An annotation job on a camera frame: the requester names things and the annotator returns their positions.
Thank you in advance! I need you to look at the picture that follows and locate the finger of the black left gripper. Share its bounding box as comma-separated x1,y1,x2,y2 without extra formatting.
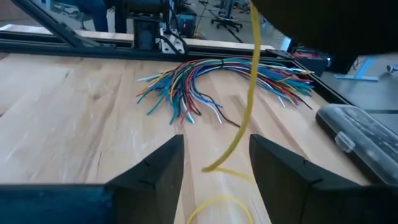
250,0,398,57

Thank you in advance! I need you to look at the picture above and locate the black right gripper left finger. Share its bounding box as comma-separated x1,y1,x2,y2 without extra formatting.
0,134,185,224

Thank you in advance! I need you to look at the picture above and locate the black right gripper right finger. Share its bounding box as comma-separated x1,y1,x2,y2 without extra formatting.
248,133,398,224

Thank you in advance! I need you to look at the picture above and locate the yellow cord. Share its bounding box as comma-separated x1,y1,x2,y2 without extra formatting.
185,0,262,224

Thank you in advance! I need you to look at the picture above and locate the red black tool case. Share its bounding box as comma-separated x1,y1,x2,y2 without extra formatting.
291,50,331,78

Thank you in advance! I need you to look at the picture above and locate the blue floor stand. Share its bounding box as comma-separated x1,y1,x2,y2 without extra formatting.
334,57,381,83

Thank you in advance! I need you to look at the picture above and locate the dark rectangular device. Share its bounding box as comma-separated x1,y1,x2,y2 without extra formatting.
315,103,398,188

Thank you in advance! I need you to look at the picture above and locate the office chair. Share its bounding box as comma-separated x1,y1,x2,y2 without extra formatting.
210,0,244,32

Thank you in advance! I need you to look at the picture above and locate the person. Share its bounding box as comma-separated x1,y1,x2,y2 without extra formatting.
76,0,128,34

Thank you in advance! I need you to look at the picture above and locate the coloured wire bundle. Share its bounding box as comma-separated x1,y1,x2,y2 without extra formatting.
136,57,315,129

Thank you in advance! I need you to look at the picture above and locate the black aluminium table frame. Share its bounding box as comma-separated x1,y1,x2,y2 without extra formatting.
0,0,354,106

